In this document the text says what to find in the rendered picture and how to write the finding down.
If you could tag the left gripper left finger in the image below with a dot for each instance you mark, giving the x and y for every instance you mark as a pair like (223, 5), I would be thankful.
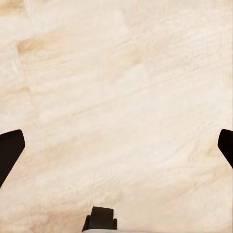
(12, 145)

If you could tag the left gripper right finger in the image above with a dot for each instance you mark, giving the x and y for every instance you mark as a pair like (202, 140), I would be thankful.
(225, 144)

